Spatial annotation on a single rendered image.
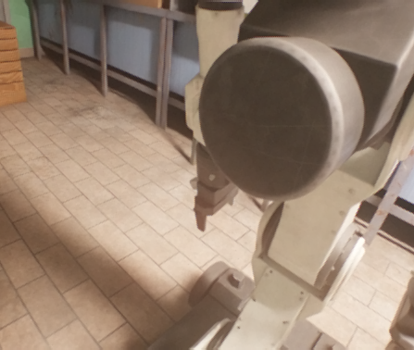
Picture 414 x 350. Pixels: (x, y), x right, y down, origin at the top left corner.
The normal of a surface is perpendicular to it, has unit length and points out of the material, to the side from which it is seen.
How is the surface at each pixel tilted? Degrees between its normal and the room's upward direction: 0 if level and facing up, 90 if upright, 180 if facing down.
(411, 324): 102
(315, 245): 87
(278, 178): 90
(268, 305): 60
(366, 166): 35
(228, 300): 45
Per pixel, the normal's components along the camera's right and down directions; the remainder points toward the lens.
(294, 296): -0.51, -0.13
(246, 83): -0.66, 0.34
